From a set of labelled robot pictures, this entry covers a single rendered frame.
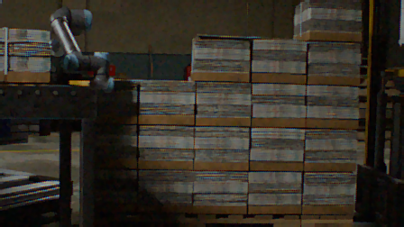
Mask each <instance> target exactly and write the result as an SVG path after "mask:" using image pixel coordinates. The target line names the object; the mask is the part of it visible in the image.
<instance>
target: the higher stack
mask: <svg viewBox="0 0 404 227"><path fill-rule="evenodd" d="M362 3H363V1H360V0H305V2H301V3H300V5H298V6H296V7H295V16H294V17H295V20H294V23H295V24H294V29H293V30H294V37H296V36H297V35H300V37H301V34H303V33H304V32H346V33H361V32H362V30H363V29H362V22H361V20H362V19H361V17H362V11H361V10H362ZM305 42H307V43H308V44H307V53H306V54H307V59H306V60H305V61H306V76H316V77H360V75H361V55H362V54H360V52H361V50H360V48H361V44H356V42H361V41H320V40H308V41H305ZM303 85H306V90H305V91H306V93H305V94H306V95H305V106H306V107H307V108H306V117H305V119H313V120H336V121H358V119H359V116H358V115H359V107H358V106H359V105H358V104H359V97H357V96H358V94H359V91H358V89H359V88H358V87H351V86H345V85H311V84H303ZM300 128H302V129H303V130H306V131H305V136H304V137H305V138H304V139H305V140H304V141H305V144H304V145H305V146H304V147H303V148H304V153H303V163H342V164H355V161H356V151H357V149H356V148H357V146H356V145H357V141H358V140H357V136H356V135H357V131H356V130H355V129H335V128H312V127H300ZM299 172H301V176H302V177H301V178H302V179H301V180H302V187H301V190H302V191H301V205H302V210H303V206H354V186H355V182H356V174H355V173H353V172H351V171H305V172H304V171H299ZM298 215H299V218H300V227H353V215H352V214H319V213H314V214H302V213H298Z"/></svg>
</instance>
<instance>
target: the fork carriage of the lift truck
mask: <svg viewBox="0 0 404 227"><path fill-rule="evenodd" d="M354 210H355V211H356V212H357V213H365V214H366V215H368V220H369V221H371V222H378V223H380V224H381V225H383V227H403V214H404V180H402V179H400V178H397V177H394V176H391V175H389V174H386V173H384V172H383V171H379V170H378V169H377V168H373V167H369V166H367V165H365V164H363V165H362V164H357V178H356V193H355V208H354Z"/></svg>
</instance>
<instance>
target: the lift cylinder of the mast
mask: <svg viewBox="0 0 404 227"><path fill-rule="evenodd" d="M386 77H393V71H382V72H381V75H380V85H381V91H380V93H377V99H378V106H377V121H376V136H375V165H374V168H377V169H378V170H379V171H383V169H384V147H385V125H386V110H387V96H388V94H385V81H386ZM403 157H404V150H403V152H402V154H401V156H400V161H399V164H398V168H397V170H396V174H395V176H394V177H397V175H398V173H399V170H400V165H401V163H402V160H403Z"/></svg>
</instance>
